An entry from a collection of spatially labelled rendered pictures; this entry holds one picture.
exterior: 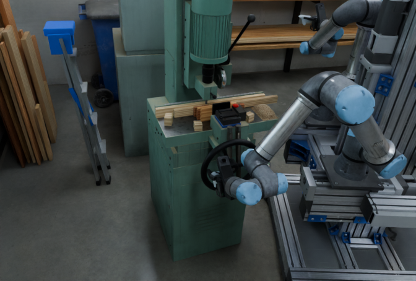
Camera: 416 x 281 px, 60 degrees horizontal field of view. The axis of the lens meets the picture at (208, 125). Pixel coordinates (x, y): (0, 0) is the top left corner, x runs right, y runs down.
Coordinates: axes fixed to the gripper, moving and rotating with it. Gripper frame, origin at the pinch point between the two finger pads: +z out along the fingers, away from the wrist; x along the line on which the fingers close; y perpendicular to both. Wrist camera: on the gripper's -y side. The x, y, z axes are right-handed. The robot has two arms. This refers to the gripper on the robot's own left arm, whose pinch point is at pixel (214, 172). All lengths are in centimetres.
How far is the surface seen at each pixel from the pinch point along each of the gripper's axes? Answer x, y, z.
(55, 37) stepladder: -57, -77, 80
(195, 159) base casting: 0.0, -2.2, 25.8
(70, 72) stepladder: -52, -57, 89
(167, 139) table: -14.2, -15.3, 18.3
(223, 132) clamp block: 9.0, -15.5, 7.2
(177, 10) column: 1, -74, 24
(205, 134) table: 4.2, -14.8, 18.6
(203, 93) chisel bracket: 7.1, -34.1, 21.7
